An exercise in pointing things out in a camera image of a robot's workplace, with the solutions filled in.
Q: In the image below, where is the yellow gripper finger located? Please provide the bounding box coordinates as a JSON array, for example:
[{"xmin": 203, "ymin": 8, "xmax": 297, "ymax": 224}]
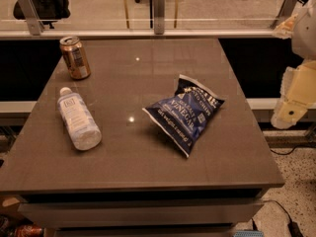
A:
[
  {"xmin": 271, "ymin": 60, "xmax": 316, "ymax": 129},
  {"xmin": 273, "ymin": 14, "xmax": 297, "ymax": 40}
]

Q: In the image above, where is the clear blue plastic bottle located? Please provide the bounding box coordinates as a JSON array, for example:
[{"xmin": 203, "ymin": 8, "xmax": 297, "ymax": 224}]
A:
[{"xmin": 57, "ymin": 87, "xmax": 102, "ymax": 151}]

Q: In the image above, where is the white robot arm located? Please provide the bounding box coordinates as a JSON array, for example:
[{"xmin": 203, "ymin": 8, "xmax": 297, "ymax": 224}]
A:
[{"xmin": 271, "ymin": 0, "xmax": 316, "ymax": 129}]

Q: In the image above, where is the blue vinegar chips bag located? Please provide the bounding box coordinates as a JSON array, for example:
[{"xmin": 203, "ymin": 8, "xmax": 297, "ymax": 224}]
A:
[{"xmin": 142, "ymin": 75, "xmax": 224, "ymax": 157}]

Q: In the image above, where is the grey table drawer front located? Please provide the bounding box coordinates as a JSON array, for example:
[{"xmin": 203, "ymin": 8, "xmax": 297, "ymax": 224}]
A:
[{"xmin": 19, "ymin": 198, "xmax": 263, "ymax": 228}]

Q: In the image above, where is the bronze soda can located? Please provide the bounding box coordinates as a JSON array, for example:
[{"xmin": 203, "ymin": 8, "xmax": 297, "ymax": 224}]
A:
[{"xmin": 59, "ymin": 37, "xmax": 91, "ymax": 80}]

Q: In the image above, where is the black office chair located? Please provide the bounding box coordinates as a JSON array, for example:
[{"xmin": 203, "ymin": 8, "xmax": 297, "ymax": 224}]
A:
[{"xmin": 13, "ymin": 0, "xmax": 71, "ymax": 30}]

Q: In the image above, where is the glass railing with metal posts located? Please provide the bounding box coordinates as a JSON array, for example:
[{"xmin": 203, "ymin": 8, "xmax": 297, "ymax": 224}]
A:
[{"xmin": 0, "ymin": 0, "xmax": 304, "ymax": 40}]

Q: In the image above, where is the red can under table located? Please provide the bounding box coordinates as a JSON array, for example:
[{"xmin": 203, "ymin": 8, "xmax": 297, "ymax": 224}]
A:
[{"xmin": 7, "ymin": 224, "xmax": 44, "ymax": 237}]

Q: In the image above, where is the black floor cable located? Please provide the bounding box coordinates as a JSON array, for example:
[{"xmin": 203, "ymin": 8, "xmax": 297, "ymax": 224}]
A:
[{"xmin": 251, "ymin": 143, "xmax": 316, "ymax": 237}]

